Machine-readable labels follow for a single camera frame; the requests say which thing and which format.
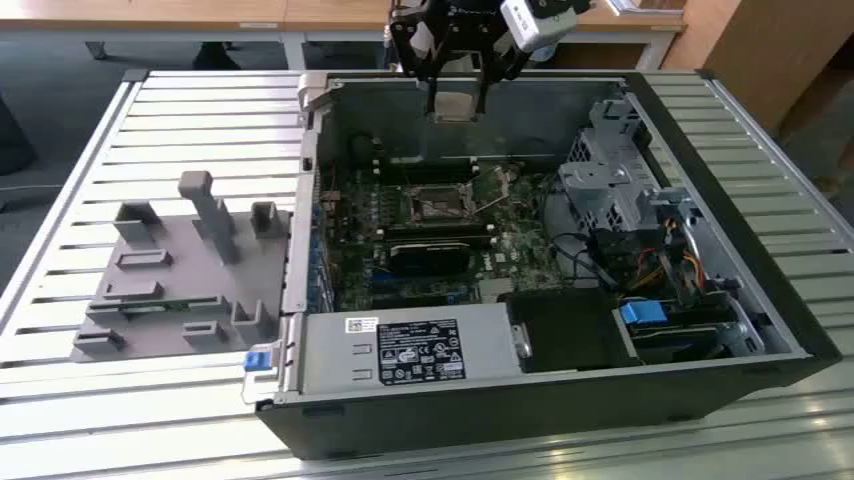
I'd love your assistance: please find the metal socket cover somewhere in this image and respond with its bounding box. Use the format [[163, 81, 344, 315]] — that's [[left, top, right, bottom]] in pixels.
[[474, 163, 526, 201]]

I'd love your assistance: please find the silver chipset heat sink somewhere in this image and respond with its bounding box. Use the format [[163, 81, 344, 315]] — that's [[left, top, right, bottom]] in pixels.
[[476, 278, 519, 301]]

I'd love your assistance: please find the brown wooden cabinet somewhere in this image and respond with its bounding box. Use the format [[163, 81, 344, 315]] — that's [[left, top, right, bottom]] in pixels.
[[659, 0, 854, 136]]

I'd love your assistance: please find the black plastic shroud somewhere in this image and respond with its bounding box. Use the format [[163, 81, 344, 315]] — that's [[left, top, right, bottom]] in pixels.
[[499, 288, 642, 374]]

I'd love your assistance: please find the thin metal locking lever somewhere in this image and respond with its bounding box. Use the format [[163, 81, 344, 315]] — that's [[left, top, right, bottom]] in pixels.
[[474, 192, 512, 214]]

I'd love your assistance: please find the green motherboard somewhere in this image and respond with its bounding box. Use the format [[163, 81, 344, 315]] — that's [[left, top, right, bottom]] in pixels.
[[318, 159, 575, 311]]

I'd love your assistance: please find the silver drive cage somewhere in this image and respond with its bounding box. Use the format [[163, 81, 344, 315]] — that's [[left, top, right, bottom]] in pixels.
[[556, 99, 669, 232]]

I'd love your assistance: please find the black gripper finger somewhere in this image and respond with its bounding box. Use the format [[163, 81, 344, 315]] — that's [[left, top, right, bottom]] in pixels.
[[390, 0, 447, 122], [475, 45, 536, 122]]

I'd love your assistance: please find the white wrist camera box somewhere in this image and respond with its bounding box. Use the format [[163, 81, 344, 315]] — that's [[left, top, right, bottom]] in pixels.
[[499, 0, 595, 52]]

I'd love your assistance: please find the coloured wire bundle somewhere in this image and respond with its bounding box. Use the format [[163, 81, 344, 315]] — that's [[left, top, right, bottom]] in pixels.
[[626, 244, 709, 296]]

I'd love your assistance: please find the stack of papers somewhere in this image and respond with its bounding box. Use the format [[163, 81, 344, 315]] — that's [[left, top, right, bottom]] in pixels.
[[603, 0, 689, 16]]

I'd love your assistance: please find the black graphics card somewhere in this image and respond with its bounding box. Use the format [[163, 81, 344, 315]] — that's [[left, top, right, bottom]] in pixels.
[[386, 241, 472, 276]]

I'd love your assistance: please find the wooden desk white frame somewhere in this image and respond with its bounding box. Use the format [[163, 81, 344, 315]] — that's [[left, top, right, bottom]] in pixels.
[[0, 0, 689, 71]]

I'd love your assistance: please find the silver case corner bracket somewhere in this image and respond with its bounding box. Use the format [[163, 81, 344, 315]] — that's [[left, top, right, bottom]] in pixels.
[[295, 72, 335, 124]]

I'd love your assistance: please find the square silver CPU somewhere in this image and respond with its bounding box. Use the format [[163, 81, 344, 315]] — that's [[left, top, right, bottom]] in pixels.
[[431, 92, 483, 124]]

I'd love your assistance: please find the silver power supply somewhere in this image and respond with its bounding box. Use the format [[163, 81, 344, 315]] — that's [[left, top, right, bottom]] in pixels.
[[292, 312, 519, 394]]

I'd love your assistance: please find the black case fan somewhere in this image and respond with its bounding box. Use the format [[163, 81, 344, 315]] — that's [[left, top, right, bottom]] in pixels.
[[347, 130, 388, 170]]

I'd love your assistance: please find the black rolling chair base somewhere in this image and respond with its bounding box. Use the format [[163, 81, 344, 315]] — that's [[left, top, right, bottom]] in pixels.
[[192, 42, 243, 71]]

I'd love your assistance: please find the blue case latch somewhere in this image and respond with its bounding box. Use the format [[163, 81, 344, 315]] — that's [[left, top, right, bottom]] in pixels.
[[243, 349, 276, 374]]

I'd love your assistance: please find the black cable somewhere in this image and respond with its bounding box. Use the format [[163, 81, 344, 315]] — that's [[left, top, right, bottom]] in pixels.
[[550, 232, 629, 291]]

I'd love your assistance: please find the CPU socket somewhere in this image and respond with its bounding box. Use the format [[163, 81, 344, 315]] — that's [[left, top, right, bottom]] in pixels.
[[406, 183, 483, 224]]

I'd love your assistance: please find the grey parts rack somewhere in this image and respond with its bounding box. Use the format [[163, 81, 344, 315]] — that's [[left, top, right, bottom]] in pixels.
[[69, 169, 295, 364]]

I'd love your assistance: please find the blue disk carrier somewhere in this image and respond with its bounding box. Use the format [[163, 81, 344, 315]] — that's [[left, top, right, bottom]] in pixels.
[[618, 299, 669, 329]]

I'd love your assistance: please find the black RAM stick row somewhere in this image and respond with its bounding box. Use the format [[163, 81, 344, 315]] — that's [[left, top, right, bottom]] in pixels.
[[372, 155, 483, 185]]

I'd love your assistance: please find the green RAM stick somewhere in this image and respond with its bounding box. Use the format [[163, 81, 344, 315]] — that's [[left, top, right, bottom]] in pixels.
[[119, 298, 222, 317]]

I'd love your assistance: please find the black open PC case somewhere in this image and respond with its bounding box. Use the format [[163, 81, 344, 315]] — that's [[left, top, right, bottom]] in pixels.
[[252, 69, 843, 461]]

